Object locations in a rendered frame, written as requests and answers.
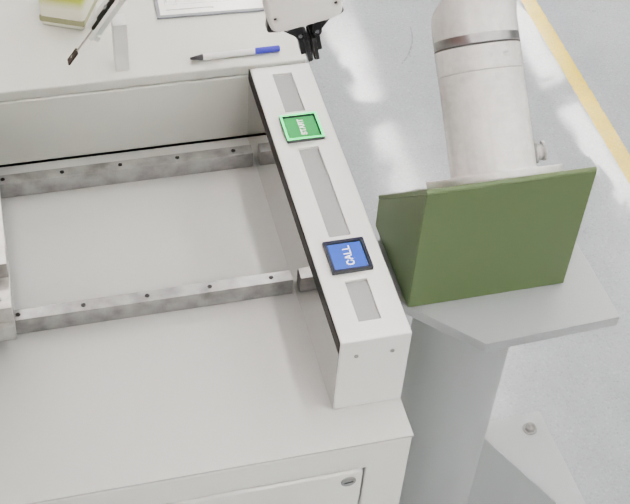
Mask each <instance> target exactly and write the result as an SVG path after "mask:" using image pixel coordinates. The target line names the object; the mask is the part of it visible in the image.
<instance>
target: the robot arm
mask: <svg viewBox="0 0 630 504"><path fill-rule="evenodd" d="M262 4H263V8H264V11H265V15H266V22H265V26H266V29H267V32H269V33H273V32H282V31H284V32H286V33H288V34H290V35H292V36H295V37H296V39H297V41H298V46H299V50H300V53H301V55H302V54H306V56H307V59H308V61H309V62H310V61H312V60H313V57H314V59H315V60H317V59H320V58H319V52H318V50H320V49H322V45H321V39H320V34H321V33H322V28H323V27H324V25H325V24H326V23H327V22H328V20H329V19H330V18H333V17H335V16H337V15H338V14H340V13H342V12H343V11H344V8H343V6H342V0H262ZM306 25H307V26H306ZM304 26H306V29H305V27H304ZM431 29H432V40H433V48H434V54H435V55H434V56H435V63H436V71H437V79H438V85H439V93H440V100H441V108H442V116H443V123H444V131H445V139H446V146H447V154H448V162H449V169H450V179H445V180H438V181H431V182H426V186H427V189H434V188H442V187H449V186H457V185H465V184H472V183H480V182H487V181H494V180H502V179H509V178H516V177H523V176H530V175H538V174H545V173H551V172H558V171H563V165H562V164H554V165H547V166H540V167H538V166H537V165H536V163H539V160H543V161H544V160H547V157H548V151H547V147H546V144H545V142H544V141H540V144H537V142H534V140H533V134H532V126H531V119H530V111H529V103H528V95H527V87H526V80H525V72H524V64H523V57H522V49H521V42H520V33H519V25H518V18H517V0H442V1H441V2H440V3H439V5H438V6H437V8H436V9H435V11H434V13H433V15H432V20H431ZM306 31H307V32H306ZM312 54H313V55H312Z"/></svg>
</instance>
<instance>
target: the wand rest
mask: <svg viewBox="0 0 630 504"><path fill-rule="evenodd" d="M108 1H109V0H103V2H102V3H101V4H100V6H99V7H98V9H97V10H96V12H95V13H94V14H93V16H92V17H91V19H90V20H89V21H88V23H87V24H86V26H87V27H88V28H89V29H90V30H92V28H91V27H92V26H93V24H94V23H95V22H96V20H97V16H98V15H99V13H100V12H101V11H102V9H103V7H104V5H105V4H107V2H108ZM125 1H126V0H115V1H114V3H113V4H112V6H111V7H110V8H109V10H108V11H107V13H106V14H105V15H104V17H103V18H102V20H101V21H100V22H99V24H98V25H97V27H96V28H95V29H94V30H93V32H92V34H91V35H90V36H89V38H88V39H89V40H90V41H92V40H94V41H97V42H99V40H100V39H101V34H102V33H103V32H104V30H105V29H106V28H107V26H108V25H109V23H110V22H111V30H112V43H113V56H114V63H115V68H116V71H117V72H118V71H127V70H130V68H129V53H128V38H127V24H126V20H125V16H124V13H122V14H117V12H118V11H119V9H120V8H121V7H122V5H123V4H124V3H125Z"/></svg>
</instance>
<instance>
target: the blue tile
mask: <svg viewBox="0 0 630 504"><path fill-rule="evenodd" d="M327 249H328V251H329V254H330V257H331V260H332V263H333V266H334V269H335V270H339V269H346V268H353V267H360V266H367V265H369V264H368V262H367V259H366V256H365V254H364V251H363V248H362V246H361V243H360V241H356V242H349V243H342V244H335V245H328V246H327Z"/></svg>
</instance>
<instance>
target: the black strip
mask: <svg viewBox="0 0 630 504"><path fill-rule="evenodd" d="M248 80H249V83H250V86H251V90H252V93H253V96H254V99H255V102H256V105H257V108H258V111H259V114H260V117H261V120H262V123H263V126H264V129H265V132H266V135H267V138H268V141H269V144H270V147H271V150H272V154H273V157H274V160H275V163H276V166H277V169H278V172H279V175H280V178H281V181H282V184H283V187H284V190H285V193H286V196H287V199H288V202H289V205H290V208H291V211H292V215H293V218H294V221H295V224H296V227H297V230H298V233H299V236H300V239H301V242H302V245H303V248H304V251H305V254H306V257H307V260H308V263H309V266H310V269H311V272H312V275H313V279H314V282H315V285H316V288H317V291H318V294H319V297H320V300H321V303H322V306H323V309H324V312H325V315H326V318H327V321H328V324H329V327H330V330H331V333H332V336H333V340H334V343H335V346H336V349H337V352H338V354H339V351H340V340H339V337H338V334H337V331H336V328H335V325H334V322H333V319H332V316H331V313H330V310H329V307H328V304H327V301H326V298H325V295H324V292H323V289H322V286H321V283H320V280H319V277H318V274H317V271H316V268H315V265H314V262H313V259H312V256H311V253H310V250H309V247H308V244H307V241H306V238H305V235H304V232H303V229H302V226H301V223H300V220H299V217H298V214H297V211H296V208H295V205H294V202H293V199H292V196H291V193H290V190H289V187H288V184H287V181H286V178H285V175H284V172H283V169H282V166H281V163H280V160H279V157H278V154H277V151H276V148H275V145H274V142H273V139H272V136H271V133H270V130H269V127H268V123H267V120H266V117H265V114H264V111H263V108H262V105H261V102H260V99H259V96H258V93H257V90H256V87H255V84H254V81H253V78H252V75H251V72H250V69H249V72H248Z"/></svg>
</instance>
